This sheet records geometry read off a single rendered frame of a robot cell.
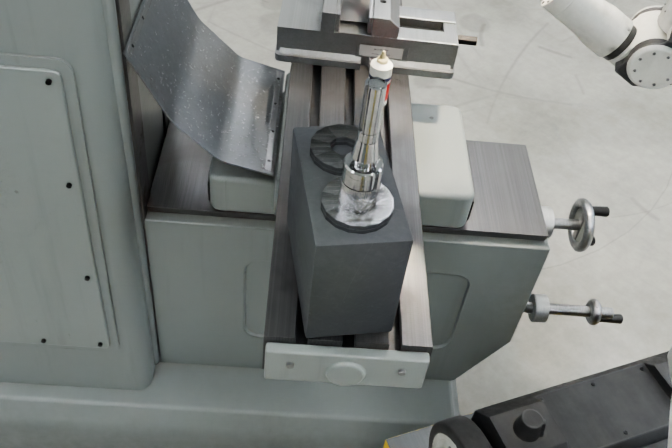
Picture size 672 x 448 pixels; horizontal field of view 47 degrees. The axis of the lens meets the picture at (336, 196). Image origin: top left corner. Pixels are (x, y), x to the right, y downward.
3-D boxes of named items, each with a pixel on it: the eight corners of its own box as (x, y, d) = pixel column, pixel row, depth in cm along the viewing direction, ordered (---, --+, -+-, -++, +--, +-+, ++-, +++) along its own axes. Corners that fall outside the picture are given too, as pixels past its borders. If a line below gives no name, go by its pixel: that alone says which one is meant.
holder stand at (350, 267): (363, 216, 119) (380, 115, 105) (392, 332, 104) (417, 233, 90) (286, 220, 117) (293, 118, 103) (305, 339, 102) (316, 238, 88)
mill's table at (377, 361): (392, -35, 195) (397, -64, 190) (426, 393, 107) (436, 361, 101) (302, -44, 194) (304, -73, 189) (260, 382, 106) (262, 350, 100)
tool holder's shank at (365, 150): (361, 174, 87) (373, 95, 79) (344, 158, 89) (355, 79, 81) (382, 164, 89) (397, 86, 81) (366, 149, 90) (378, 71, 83)
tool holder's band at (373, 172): (358, 186, 87) (359, 180, 86) (334, 162, 90) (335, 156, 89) (390, 172, 89) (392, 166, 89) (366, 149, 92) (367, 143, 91)
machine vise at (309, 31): (449, 37, 159) (460, -10, 151) (453, 79, 148) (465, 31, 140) (281, 19, 158) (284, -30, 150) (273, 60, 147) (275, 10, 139)
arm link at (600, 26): (552, -1, 124) (637, 70, 128) (546, 31, 117) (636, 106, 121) (603, -48, 117) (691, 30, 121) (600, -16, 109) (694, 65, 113)
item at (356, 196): (353, 218, 91) (358, 186, 87) (331, 194, 93) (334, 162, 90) (384, 204, 93) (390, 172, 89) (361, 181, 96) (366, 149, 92)
